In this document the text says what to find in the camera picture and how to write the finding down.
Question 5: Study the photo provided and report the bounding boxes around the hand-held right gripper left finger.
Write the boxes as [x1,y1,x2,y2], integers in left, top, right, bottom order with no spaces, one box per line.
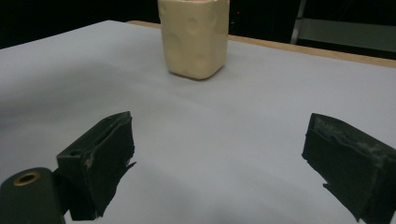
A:
[55,110,137,221]

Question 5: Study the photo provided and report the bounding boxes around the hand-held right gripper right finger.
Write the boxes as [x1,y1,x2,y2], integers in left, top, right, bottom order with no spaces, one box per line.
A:
[301,112,396,224]

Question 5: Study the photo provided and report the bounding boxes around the pale yellow square cup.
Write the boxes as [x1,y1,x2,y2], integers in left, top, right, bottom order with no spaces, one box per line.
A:
[157,0,231,81]

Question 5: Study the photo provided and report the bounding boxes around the white metal stand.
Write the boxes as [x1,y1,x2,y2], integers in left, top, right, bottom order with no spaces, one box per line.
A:
[290,0,396,54]

